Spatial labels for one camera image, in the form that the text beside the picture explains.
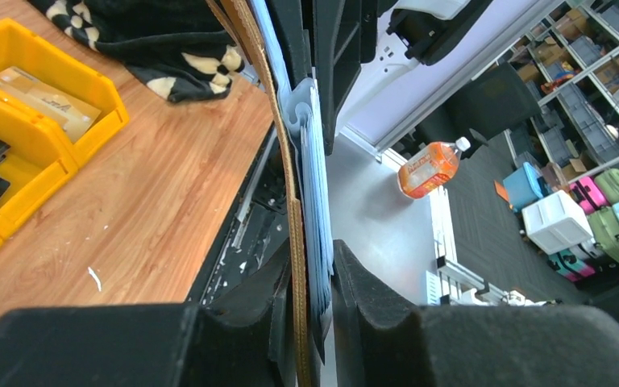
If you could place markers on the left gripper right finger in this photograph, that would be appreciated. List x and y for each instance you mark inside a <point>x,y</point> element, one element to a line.
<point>383,339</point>

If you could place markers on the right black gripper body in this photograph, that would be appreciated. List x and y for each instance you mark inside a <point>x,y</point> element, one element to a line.
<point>329,40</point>

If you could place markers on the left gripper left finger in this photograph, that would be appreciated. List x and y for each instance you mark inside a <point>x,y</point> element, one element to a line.
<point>241,338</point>

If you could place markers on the brown leather card holder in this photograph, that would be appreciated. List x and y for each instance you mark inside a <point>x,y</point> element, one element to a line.
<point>243,21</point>

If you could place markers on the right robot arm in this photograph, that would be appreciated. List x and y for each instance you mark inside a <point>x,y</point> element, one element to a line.
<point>421,32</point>

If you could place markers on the beige cards in right bin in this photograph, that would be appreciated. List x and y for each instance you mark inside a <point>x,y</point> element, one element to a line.
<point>73,115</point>

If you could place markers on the black floral blanket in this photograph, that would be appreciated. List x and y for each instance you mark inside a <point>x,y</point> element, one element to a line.
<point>178,49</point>

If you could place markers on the orange drink bottle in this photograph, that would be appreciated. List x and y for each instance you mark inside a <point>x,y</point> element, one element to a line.
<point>431,168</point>

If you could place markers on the black office chair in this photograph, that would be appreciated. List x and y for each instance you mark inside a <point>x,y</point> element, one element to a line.
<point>479,111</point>

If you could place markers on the blue storage box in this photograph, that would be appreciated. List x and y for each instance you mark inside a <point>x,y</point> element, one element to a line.
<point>522,187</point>

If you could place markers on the pink suitcase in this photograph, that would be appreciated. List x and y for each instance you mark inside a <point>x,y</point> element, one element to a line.
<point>588,195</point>

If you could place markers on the metal storage shelving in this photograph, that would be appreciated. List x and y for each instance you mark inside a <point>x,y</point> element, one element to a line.
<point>569,60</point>

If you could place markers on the middle yellow bin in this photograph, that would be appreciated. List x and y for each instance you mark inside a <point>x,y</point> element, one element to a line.
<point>37,164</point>

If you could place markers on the green suitcase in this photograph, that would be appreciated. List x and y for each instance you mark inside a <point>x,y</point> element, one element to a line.
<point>604,222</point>

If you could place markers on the right yellow bin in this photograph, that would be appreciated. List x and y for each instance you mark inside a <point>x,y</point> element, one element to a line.
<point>33,54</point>

